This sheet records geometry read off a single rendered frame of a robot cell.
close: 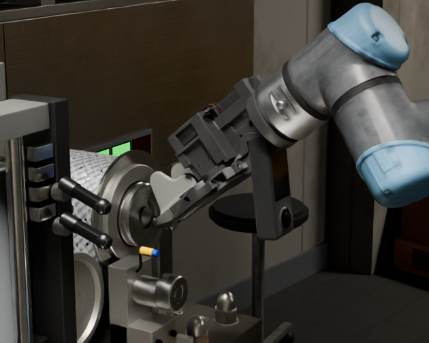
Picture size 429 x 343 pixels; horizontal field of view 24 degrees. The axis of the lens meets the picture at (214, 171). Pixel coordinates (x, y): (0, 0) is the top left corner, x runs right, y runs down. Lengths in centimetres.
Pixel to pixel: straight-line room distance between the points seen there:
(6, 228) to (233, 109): 32
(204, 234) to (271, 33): 86
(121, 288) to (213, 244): 281
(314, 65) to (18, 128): 33
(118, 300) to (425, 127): 40
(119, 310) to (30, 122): 39
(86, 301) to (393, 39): 44
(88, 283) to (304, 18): 320
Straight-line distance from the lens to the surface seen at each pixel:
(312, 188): 446
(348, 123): 96
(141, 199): 114
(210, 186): 106
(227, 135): 107
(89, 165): 115
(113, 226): 112
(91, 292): 113
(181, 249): 378
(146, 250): 108
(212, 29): 192
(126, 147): 170
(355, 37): 97
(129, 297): 113
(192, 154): 108
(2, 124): 78
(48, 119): 82
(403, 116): 95
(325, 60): 98
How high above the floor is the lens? 159
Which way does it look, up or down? 15 degrees down
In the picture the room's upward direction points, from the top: straight up
